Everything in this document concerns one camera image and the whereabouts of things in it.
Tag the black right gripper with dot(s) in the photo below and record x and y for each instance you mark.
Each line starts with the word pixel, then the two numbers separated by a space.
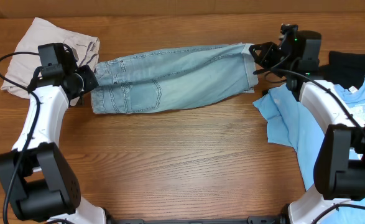
pixel 271 53

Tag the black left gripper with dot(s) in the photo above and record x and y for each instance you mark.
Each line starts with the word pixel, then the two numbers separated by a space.
pixel 89 78

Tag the light blue denim shorts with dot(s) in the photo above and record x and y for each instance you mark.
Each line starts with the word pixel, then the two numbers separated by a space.
pixel 173 79

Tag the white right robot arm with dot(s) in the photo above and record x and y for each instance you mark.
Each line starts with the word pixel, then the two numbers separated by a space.
pixel 339 172

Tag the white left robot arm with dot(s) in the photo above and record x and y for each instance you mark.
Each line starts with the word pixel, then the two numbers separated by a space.
pixel 37 179

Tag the folded beige trousers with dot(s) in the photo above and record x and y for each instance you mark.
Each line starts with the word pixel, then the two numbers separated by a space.
pixel 41 32

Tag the light blue printed t-shirt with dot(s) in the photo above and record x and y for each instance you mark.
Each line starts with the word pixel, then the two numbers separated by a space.
pixel 290 123

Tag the black garment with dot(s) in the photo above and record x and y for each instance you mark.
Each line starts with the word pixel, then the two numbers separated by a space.
pixel 345 69

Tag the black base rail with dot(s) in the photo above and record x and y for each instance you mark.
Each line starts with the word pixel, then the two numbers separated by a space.
pixel 201 221

